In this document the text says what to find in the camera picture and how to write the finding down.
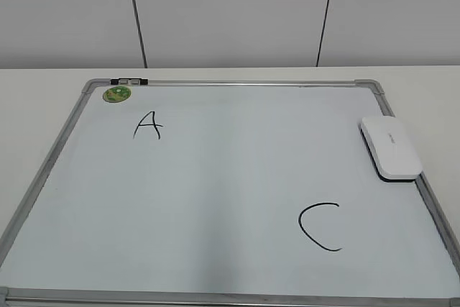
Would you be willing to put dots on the white board with grey frame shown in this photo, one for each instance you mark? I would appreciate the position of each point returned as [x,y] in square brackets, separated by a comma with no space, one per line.
[195,193]

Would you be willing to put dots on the white rectangular board eraser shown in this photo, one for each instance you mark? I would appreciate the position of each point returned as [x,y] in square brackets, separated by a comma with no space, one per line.
[392,152]

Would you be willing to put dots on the round green magnet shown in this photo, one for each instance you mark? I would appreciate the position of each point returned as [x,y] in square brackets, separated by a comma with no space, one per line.
[116,94]

